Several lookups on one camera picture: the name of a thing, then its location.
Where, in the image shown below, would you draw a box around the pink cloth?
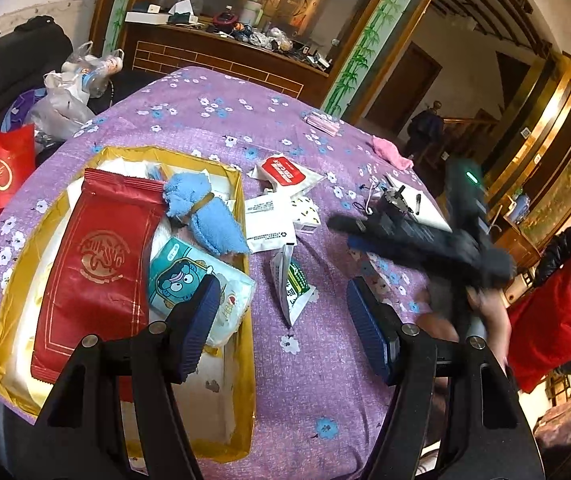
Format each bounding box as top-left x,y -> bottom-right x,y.
372,136 -> 413,171

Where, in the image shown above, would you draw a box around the red foil pouch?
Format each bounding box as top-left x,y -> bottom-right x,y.
31,168 -> 165,384

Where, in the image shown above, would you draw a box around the white paper sachet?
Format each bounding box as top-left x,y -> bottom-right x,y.
244,193 -> 320,254

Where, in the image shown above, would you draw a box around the white thermos jug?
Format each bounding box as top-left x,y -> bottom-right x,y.
239,0 -> 264,27

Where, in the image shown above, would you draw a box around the white plastic bags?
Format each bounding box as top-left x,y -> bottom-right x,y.
24,41 -> 125,148

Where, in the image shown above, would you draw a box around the black pen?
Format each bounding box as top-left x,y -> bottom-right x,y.
413,193 -> 422,217

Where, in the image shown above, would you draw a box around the wooden cabinet counter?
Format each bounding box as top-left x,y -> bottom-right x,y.
120,23 -> 329,107

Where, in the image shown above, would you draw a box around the blue knitted cloth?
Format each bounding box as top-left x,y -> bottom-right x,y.
163,172 -> 250,256

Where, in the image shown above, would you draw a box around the green white seasoning packet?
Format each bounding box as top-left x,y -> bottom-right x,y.
270,244 -> 316,328

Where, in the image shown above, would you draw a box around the person in red jacket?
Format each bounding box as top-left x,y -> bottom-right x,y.
508,226 -> 571,393

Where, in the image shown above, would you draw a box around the person's right hand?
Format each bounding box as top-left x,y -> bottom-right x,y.
417,287 -> 511,374

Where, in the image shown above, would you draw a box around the teal cartoon tissue pack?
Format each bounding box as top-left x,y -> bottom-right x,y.
148,236 -> 258,348

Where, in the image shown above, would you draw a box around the purple floral tablecloth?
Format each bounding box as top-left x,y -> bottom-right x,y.
0,65 -> 467,480

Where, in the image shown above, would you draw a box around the black cylindrical motor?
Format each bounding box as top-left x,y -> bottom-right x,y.
377,185 -> 413,218

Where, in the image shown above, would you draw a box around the person in dark clothes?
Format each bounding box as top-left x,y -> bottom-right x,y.
405,100 -> 444,159

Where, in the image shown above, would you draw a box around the white foam box yellow tape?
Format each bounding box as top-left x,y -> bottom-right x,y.
0,146 -> 256,463

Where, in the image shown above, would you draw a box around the white red snack bag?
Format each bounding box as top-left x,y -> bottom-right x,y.
248,154 -> 325,197

